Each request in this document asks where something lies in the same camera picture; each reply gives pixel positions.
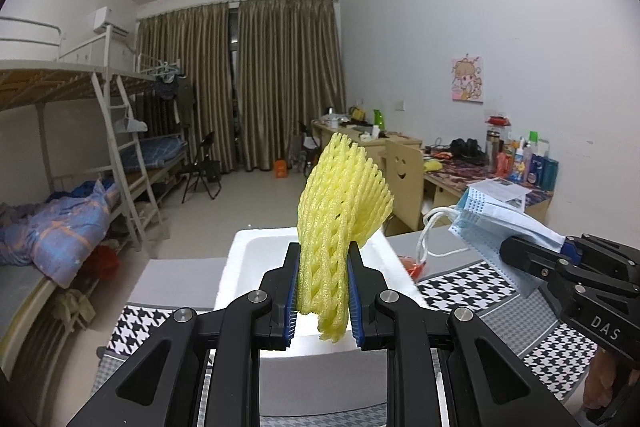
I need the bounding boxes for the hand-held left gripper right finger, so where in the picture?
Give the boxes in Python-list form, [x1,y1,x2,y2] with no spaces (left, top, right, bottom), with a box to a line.
[347,241,583,427]

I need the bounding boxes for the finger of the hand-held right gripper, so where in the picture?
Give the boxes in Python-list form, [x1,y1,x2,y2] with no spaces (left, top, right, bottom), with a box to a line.
[562,233,640,280]
[500,235,569,284]

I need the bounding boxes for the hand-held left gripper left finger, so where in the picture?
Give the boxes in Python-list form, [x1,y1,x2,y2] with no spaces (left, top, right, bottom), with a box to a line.
[65,243,301,427]

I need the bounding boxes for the blue face mask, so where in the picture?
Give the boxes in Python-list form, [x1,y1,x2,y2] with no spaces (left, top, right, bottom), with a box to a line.
[415,187,567,299]

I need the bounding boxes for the white foam box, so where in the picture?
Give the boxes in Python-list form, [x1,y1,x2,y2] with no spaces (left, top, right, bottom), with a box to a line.
[214,227,426,418]

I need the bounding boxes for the yellow foam fruit net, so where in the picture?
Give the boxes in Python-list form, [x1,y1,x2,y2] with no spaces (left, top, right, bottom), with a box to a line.
[296,132,393,343]

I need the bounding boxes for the person's right hand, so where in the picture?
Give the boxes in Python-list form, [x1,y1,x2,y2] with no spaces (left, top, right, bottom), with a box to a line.
[581,347,623,413]

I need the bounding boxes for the houndstooth tablecloth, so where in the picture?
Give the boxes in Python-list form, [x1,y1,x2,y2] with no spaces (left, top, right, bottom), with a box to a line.
[90,252,621,427]

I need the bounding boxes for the red snack packet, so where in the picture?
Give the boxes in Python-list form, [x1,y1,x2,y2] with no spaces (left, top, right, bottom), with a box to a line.
[400,254,429,281]

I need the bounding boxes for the white paper sheet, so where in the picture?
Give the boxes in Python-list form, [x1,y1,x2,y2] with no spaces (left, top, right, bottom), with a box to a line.
[467,177,534,208]

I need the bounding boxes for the blue bottle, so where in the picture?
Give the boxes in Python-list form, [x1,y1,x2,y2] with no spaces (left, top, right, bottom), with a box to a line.
[527,154,546,186]
[543,157,560,193]

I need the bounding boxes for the wooden desk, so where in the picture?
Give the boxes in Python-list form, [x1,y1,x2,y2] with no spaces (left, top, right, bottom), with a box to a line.
[311,119,552,235]

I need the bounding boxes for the steel thermos bottle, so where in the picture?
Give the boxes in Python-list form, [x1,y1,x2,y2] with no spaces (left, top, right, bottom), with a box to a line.
[485,129,503,170]

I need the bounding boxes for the black bag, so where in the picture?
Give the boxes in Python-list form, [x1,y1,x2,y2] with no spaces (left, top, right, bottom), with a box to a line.
[450,138,486,166]

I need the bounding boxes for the wooden smiley face chair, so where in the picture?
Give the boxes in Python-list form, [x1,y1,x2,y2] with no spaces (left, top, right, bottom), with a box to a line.
[382,139,426,233]

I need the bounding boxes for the black folding chair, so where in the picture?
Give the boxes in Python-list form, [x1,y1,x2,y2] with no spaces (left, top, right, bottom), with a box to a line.
[177,132,224,204]

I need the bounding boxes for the red cloth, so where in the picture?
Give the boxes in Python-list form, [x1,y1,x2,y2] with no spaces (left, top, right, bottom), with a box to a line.
[87,244,121,276]

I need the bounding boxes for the blue checkered mattress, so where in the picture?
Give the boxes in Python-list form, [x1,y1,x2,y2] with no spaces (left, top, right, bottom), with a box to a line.
[120,134,189,174]

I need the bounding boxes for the beige cloth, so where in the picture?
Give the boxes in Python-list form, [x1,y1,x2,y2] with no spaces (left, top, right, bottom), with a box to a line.
[52,289,96,334]

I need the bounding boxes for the brown curtain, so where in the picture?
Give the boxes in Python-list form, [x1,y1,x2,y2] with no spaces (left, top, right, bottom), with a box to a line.
[237,0,347,172]
[136,2,239,176]

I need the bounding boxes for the dark hanging clothes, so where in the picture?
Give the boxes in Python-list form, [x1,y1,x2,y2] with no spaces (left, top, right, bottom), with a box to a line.
[152,74,196,128]

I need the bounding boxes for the blue plaid quilt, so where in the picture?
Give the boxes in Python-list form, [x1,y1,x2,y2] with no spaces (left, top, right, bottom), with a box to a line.
[0,179,122,289]

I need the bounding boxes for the white metal bunk bed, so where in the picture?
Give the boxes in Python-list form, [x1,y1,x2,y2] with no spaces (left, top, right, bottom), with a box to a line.
[0,14,191,378]

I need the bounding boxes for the white air conditioner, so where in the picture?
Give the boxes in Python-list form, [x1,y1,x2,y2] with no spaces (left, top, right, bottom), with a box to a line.
[87,7,132,39]

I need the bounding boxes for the pink cartoon wall poster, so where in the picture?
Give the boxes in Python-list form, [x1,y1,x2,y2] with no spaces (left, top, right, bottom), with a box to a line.
[451,54,485,104]

